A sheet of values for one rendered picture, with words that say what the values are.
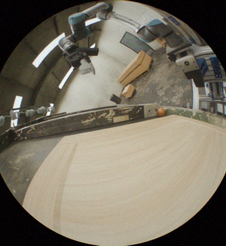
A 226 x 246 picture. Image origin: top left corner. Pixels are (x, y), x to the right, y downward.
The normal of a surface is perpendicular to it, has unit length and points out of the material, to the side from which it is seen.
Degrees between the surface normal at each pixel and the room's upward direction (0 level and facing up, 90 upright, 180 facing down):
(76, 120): 90
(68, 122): 90
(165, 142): 55
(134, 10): 90
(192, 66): 90
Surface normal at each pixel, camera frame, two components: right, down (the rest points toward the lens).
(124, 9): -0.42, 0.91
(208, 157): -0.12, -0.96
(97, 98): 0.29, 0.12
